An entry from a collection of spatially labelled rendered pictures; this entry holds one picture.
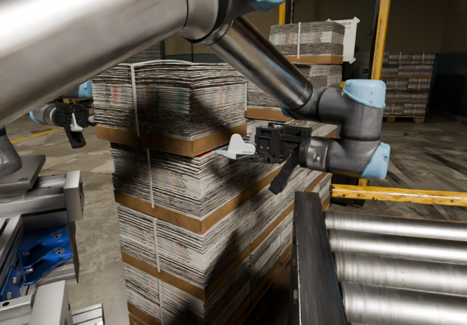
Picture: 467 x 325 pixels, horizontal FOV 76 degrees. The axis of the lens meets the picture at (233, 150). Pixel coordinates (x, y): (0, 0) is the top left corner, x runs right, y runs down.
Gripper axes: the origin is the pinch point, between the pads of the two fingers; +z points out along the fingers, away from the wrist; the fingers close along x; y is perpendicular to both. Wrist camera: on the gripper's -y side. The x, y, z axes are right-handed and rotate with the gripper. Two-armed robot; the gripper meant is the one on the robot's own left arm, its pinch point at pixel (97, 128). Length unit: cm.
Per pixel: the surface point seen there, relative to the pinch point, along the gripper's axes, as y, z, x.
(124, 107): 9.0, 21.4, -6.0
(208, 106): 9.9, 44.0, 2.4
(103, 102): 9.9, 12.1, -5.3
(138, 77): 17.3, 27.3, -5.3
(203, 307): -51, 44, -3
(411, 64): 22, 83, 587
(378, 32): 41, 66, 165
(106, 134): 0.4, 12.4, -5.8
